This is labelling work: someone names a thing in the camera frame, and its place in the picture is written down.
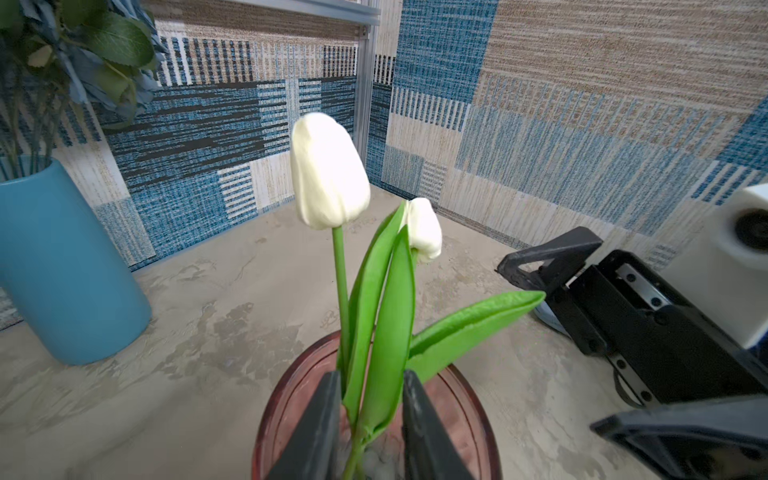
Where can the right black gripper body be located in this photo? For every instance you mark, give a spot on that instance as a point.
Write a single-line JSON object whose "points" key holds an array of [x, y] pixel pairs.
{"points": [[622, 309]]}

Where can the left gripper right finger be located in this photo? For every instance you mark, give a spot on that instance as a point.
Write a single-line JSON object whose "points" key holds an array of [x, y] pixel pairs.
{"points": [[428, 452]]}

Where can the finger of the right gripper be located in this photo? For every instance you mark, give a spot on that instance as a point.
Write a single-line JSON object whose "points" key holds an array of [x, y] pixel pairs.
{"points": [[713, 439], [546, 258]]}

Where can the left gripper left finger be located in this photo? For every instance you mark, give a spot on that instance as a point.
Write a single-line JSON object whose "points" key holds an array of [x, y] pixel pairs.
{"points": [[311, 451]]}

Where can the red ribbed glass vase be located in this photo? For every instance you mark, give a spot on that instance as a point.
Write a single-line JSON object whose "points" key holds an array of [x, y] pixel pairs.
{"points": [[455, 402]]}

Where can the white tulip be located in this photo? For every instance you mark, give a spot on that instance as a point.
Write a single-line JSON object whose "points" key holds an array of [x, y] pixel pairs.
{"points": [[376, 313], [464, 274]]}

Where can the teal ceramic vase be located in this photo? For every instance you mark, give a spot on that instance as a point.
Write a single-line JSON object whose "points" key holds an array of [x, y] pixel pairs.
{"points": [[63, 273]]}

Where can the pale blue rose bouquet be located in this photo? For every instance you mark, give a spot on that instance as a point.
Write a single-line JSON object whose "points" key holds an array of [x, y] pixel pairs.
{"points": [[59, 59]]}

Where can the blue oblong case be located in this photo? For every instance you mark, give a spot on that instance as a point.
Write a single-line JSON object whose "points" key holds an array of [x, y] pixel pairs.
{"points": [[546, 316]]}

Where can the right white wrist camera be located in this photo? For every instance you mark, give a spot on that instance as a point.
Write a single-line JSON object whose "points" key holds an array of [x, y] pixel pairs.
{"points": [[723, 271]]}

